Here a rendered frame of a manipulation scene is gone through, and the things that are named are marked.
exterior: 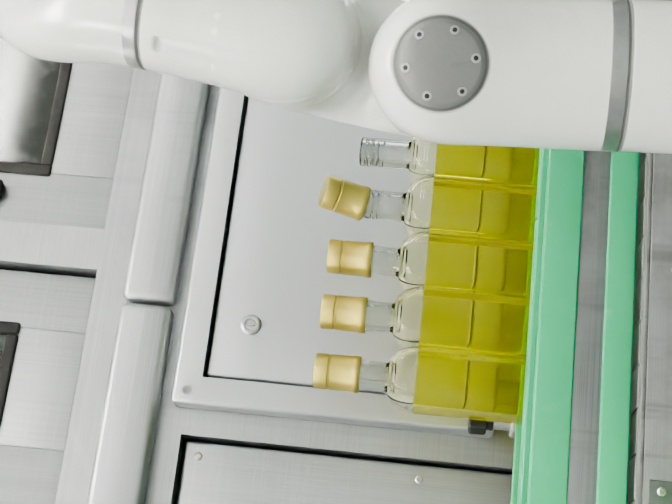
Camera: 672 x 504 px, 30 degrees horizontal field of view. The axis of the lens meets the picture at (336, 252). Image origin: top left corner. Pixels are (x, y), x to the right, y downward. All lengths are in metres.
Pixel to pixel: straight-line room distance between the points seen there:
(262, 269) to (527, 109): 0.65
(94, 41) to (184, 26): 0.06
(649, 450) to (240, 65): 0.47
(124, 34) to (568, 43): 0.28
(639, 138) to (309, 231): 0.65
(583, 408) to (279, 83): 0.42
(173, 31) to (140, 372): 0.63
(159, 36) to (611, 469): 0.52
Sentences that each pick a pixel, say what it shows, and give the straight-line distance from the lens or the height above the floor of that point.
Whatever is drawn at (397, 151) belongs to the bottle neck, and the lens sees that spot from 1.26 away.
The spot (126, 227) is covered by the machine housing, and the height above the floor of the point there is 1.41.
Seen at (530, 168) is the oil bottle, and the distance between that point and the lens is 1.25.
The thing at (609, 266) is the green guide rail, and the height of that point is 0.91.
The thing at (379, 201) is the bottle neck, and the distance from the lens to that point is 1.24.
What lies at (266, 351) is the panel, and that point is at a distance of 1.35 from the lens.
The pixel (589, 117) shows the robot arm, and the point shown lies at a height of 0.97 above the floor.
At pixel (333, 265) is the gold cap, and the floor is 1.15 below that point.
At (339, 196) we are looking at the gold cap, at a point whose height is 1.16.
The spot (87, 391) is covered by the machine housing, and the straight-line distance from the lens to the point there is 1.39.
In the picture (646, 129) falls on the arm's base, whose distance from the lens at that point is 0.79.
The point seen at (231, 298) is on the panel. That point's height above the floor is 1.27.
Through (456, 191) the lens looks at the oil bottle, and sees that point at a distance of 1.23.
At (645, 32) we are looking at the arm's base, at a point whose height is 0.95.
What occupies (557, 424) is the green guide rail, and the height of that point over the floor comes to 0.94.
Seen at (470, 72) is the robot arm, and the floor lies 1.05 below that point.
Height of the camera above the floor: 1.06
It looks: 4 degrees up
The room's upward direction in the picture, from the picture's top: 85 degrees counter-clockwise
